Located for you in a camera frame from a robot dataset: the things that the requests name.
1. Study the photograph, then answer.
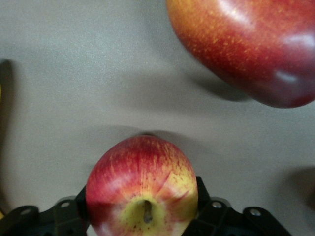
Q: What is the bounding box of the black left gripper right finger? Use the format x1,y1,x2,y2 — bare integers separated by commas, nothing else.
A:
182,176,293,236

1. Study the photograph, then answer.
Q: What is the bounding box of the yellow banana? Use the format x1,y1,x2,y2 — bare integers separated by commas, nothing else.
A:
0,59,12,219

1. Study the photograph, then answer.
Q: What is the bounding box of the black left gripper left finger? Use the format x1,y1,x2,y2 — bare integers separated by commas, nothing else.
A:
0,184,89,236

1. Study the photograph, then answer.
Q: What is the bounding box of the red yellow mango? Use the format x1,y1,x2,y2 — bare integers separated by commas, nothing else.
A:
166,0,315,109

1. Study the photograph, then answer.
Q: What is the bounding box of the red yellow striped apple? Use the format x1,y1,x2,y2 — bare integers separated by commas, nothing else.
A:
85,136,199,236

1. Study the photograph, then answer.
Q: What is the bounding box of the brown table cover mat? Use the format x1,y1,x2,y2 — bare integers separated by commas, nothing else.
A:
0,0,315,236

